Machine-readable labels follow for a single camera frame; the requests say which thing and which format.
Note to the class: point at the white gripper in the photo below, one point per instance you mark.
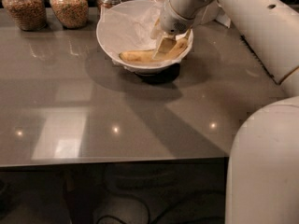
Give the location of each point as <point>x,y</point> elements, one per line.
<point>172,21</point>

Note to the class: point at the yellow banana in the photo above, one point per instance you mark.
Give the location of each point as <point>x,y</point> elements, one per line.
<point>145,56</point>

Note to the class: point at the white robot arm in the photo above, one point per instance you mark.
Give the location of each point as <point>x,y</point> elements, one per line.
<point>263,169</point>

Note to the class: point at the white bowl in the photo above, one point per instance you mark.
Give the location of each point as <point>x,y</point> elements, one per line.
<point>148,68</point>

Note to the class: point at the white paper liner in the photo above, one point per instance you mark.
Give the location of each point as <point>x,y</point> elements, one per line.
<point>128,25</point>

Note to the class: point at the white stand sign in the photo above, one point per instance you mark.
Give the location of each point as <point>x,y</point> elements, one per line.
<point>223,18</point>

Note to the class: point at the black rubber mat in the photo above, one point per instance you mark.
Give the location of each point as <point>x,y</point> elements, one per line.
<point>246,43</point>

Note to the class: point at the glass jar of colourful cereal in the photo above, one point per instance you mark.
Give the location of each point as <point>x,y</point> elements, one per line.
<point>72,14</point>

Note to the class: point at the glass jar of grains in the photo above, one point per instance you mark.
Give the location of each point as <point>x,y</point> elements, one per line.
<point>28,15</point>

